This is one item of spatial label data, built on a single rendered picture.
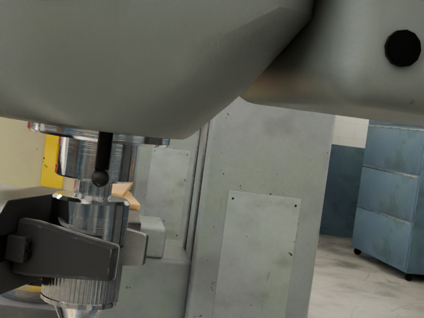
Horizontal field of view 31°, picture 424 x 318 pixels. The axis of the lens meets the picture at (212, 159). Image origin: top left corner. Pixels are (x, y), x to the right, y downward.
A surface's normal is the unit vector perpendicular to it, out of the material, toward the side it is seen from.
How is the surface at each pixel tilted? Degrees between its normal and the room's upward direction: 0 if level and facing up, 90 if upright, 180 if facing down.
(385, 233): 90
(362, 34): 90
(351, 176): 90
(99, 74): 122
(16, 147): 90
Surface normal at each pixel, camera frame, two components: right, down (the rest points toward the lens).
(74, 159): -0.36, 0.00
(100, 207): 0.37, 0.10
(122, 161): 0.72, 0.13
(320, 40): -0.97, -0.11
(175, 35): 0.12, 0.53
